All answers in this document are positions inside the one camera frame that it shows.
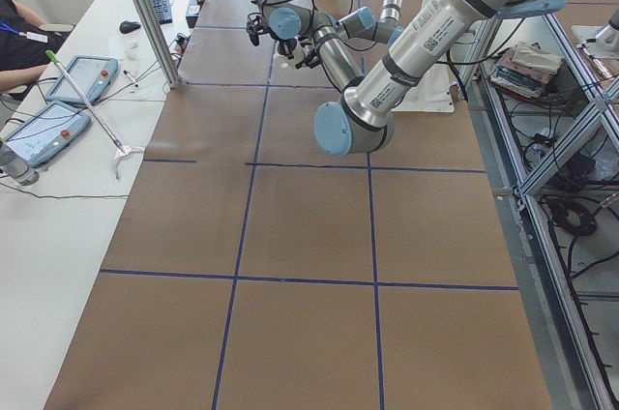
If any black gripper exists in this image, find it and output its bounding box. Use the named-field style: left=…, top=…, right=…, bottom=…
left=277, top=38, right=296, bottom=60
left=298, top=41, right=319, bottom=68

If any white mug with handle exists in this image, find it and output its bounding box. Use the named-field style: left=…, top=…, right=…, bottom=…
left=273, top=39, right=305, bottom=69

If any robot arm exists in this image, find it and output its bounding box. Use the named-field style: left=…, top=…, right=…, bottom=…
left=313, top=0, right=567, bottom=156
left=246, top=0, right=402, bottom=92

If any black computer mouse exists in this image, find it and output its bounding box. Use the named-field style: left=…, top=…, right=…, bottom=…
left=119, top=20, right=141, bottom=35

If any reacher grabber tool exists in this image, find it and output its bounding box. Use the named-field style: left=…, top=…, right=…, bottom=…
left=45, top=50, right=145, bottom=181

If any far blue teach pendant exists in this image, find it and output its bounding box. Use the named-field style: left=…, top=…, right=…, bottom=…
left=44, top=55, right=119, bottom=106

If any blue teach pendant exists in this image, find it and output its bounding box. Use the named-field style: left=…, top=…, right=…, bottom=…
left=7, top=101, right=91, bottom=167
left=44, top=55, right=119, bottom=106

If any stack of books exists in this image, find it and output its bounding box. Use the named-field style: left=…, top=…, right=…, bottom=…
left=489, top=42, right=563, bottom=99

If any near blue teach pendant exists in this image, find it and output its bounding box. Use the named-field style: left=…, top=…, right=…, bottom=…
left=7, top=101, right=91, bottom=167

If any seated man with glasses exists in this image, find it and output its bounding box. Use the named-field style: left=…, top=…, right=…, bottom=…
left=1, top=0, right=67, bottom=92

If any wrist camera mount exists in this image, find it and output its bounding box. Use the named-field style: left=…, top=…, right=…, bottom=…
left=246, top=13, right=268, bottom=46

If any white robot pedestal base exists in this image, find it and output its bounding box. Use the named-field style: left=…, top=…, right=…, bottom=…
left=392, top=65, right=455, bottom=114

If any aluminium frame post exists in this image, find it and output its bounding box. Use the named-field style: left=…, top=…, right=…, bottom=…
left=133, top=0, right=181, bottom=88

